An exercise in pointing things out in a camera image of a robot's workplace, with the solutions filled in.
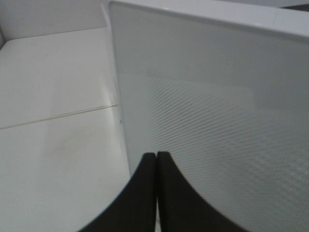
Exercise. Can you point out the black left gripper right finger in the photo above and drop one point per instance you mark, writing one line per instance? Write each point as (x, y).
(181, 208)

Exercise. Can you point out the white microwave door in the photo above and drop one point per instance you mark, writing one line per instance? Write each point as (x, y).
(224, 88)

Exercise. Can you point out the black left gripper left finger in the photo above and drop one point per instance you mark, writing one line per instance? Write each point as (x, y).
(134, 209)

